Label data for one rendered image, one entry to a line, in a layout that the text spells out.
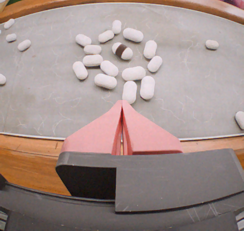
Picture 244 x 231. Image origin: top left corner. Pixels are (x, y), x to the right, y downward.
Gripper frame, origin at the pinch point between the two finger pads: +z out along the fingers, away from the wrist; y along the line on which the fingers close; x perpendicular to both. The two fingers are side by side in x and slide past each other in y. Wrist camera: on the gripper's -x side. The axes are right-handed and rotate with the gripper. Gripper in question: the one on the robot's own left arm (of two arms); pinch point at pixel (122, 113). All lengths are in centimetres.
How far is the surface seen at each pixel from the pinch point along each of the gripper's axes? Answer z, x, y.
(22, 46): 18.7, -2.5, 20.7
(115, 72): 13.0, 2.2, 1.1
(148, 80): 11.5, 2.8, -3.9
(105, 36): 18.6, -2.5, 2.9
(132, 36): 18.4, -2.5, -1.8
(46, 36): 21.9, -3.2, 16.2
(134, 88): 10.8, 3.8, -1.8
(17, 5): 29.7, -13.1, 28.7
